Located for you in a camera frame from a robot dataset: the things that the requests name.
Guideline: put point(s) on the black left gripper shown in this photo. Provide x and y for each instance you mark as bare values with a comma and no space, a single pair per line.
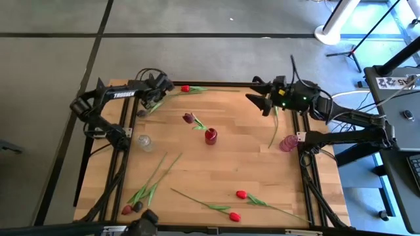
157,86

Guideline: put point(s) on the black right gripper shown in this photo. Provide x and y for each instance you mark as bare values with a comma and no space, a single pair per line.
297,95

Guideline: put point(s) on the purple tulip flower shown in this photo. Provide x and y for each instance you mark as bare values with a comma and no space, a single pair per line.
188,118
141,113

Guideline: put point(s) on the black tulip flower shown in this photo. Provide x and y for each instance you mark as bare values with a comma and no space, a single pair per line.
138,206
276,112

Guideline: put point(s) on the clear glass vase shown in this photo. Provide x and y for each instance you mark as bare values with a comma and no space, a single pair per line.
144,142

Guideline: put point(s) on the pink ribbed glass vase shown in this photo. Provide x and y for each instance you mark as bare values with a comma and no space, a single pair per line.
288,143

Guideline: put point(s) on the red tulip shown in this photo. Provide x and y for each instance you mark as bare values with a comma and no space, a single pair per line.
126,209

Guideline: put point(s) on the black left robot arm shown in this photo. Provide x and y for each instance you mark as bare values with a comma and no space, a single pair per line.
123,94

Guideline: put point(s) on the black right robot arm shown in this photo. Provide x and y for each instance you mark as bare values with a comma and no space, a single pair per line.
348,136

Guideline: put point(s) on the red glass vase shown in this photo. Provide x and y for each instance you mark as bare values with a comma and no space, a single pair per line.
210,137

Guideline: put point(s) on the white mounting plate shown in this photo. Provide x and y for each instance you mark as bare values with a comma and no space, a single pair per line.
301,136
128,132

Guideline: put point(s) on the black side panel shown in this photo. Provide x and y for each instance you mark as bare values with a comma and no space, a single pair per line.
100,86

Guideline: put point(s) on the white floor stand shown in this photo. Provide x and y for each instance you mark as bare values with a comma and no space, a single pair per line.
328,36

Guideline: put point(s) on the small black box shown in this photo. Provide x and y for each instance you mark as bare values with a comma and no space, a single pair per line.
361,84

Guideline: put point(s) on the black tripod stand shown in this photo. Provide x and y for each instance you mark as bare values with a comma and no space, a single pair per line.
352,51

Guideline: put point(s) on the black desk foot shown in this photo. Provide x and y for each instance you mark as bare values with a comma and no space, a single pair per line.
357,155

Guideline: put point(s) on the white printed label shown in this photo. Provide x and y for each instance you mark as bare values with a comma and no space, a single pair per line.
392,82

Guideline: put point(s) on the dark grey desk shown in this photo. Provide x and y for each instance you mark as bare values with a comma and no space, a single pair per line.
393,124
403,196

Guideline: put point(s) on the black key fob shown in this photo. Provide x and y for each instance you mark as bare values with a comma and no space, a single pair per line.
408,115

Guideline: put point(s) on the blue desk leg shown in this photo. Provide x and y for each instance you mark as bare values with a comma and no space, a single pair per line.
384,183

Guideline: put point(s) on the grey furniture foot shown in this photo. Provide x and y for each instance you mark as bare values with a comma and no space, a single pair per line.
10,147

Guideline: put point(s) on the black rig crossbar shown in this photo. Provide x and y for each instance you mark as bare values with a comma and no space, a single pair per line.
49,229

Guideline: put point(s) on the black caster wheel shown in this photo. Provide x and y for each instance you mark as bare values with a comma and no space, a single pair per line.
383,215

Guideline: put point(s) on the black keyboard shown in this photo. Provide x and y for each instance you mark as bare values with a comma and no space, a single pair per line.
416,170

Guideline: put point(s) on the black frame clamp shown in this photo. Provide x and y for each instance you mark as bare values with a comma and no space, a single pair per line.
257,79

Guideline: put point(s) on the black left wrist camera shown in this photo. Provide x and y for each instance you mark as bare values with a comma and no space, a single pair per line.
161,80

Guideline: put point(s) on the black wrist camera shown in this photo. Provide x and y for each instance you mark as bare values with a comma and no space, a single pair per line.
161,80
280,82

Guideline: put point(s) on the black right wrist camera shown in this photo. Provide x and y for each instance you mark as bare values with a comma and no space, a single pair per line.
280,82

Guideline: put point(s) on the black aluminium table frame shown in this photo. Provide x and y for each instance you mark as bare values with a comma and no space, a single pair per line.
223,84

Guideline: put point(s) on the long silver bracket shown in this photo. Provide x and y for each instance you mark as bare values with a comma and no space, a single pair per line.
303,232
113,230

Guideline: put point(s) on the small silver bracket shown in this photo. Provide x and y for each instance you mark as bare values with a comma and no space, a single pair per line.
212,230

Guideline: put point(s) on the black desk post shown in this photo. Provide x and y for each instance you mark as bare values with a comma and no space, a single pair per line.
400,56

